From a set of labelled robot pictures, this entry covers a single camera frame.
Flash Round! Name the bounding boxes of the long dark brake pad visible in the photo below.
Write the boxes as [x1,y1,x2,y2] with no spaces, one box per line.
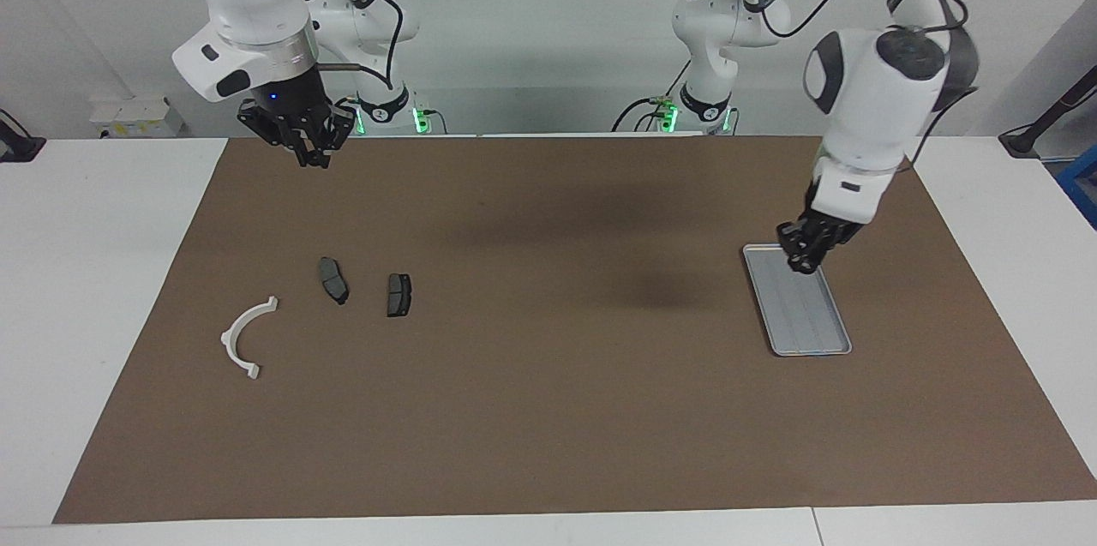
[318,256,351,306]

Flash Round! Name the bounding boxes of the black clamp mount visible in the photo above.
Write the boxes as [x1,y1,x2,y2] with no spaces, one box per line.
[0,109,45,163]

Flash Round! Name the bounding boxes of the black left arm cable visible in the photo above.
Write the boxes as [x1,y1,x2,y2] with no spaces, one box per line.
[754,0,980,168]

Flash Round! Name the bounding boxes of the black base cable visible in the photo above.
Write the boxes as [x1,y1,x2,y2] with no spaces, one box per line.
[610,57,738,135]
[339,93,447,137]

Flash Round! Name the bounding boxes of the blue box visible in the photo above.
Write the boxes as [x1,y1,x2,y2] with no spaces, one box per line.
[1056,143,1097,230]

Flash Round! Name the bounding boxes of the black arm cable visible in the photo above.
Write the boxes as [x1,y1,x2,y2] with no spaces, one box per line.
[296,0,405,91]
[754,0,980,168]

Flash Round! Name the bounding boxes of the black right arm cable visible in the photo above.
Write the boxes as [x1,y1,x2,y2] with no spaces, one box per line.
[296,0,405,91]

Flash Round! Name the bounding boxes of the white curved plastic bracket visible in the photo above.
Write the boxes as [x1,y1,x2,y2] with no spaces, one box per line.
[220,296,279,381]

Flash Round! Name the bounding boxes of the silver metal tray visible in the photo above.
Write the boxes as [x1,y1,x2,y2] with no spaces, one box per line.
[742,243,853,357]

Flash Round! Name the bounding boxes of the brown table mat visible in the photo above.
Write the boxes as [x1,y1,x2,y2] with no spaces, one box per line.
[51,135,1097,525]

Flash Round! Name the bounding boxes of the white socket box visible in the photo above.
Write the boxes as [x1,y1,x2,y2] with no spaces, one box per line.
[88,94,185,140]

